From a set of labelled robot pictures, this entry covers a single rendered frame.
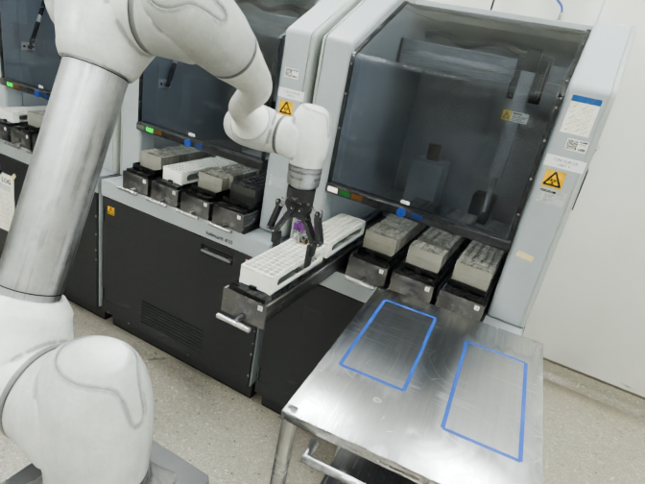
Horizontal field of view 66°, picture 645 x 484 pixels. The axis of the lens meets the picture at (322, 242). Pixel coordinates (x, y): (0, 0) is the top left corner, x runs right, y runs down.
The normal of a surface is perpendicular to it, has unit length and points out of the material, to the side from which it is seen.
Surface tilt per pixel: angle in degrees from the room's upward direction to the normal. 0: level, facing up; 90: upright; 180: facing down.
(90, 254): 90
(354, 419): 0
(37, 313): 47
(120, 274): 90
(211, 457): 0
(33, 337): 65
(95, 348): 7
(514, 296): 90
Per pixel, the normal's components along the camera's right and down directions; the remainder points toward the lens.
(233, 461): 0.18, -0.91
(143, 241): -0.46, 0.27
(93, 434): 0.37, 0.24
